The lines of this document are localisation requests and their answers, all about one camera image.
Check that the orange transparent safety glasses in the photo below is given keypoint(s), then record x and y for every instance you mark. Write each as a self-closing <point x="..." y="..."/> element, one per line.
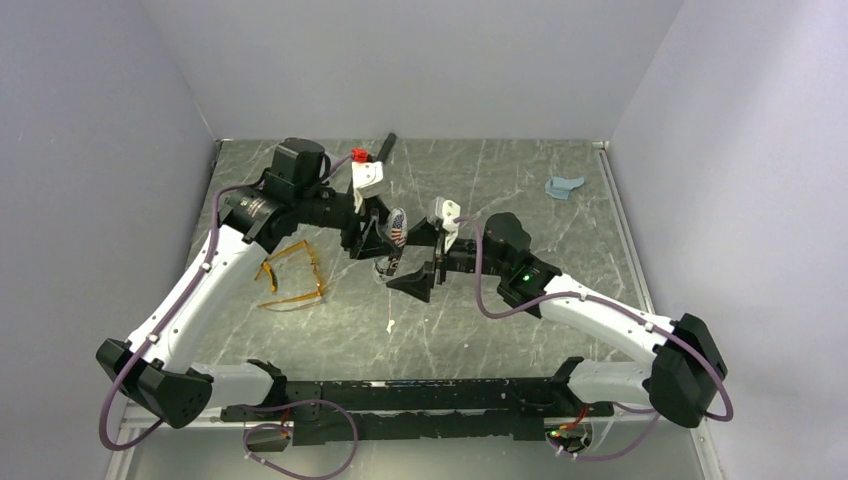
<point x="300" y="281"/>

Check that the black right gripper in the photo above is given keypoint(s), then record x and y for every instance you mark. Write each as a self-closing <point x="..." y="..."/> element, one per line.
<point x="418" y="283"/>

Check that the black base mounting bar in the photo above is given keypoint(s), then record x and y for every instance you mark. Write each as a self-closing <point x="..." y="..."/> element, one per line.
<point x="519" y="408"/>

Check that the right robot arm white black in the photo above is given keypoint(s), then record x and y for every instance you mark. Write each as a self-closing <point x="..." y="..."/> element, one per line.
<point x="675" y="367"/>

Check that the yellow handled pliers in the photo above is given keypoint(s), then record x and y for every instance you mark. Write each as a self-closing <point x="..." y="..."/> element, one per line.
<point x="267" y="269"/>

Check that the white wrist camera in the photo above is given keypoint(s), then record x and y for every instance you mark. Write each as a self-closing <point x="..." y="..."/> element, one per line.
<point x="368" y="177"/>
<point x="443" y="214"/>

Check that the printed glasses pouch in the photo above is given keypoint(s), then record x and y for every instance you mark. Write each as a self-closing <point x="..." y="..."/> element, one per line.
<point x="385" y="268"/>

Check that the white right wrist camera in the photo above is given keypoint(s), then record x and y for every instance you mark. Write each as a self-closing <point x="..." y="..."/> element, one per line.
<point x="443" y="214"/>

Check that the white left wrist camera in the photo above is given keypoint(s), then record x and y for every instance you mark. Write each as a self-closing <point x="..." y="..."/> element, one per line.
<point x="368" y="177"/>

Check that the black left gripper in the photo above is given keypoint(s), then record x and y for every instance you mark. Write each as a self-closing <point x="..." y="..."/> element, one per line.
<point x="372" y="240"/>

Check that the blue cleaning cloth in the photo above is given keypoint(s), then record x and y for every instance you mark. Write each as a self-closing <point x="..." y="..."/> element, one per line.
<point x="560" y="188"/>

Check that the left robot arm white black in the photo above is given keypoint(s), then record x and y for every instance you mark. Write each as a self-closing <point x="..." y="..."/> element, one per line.
<point x="155" y="365"/>

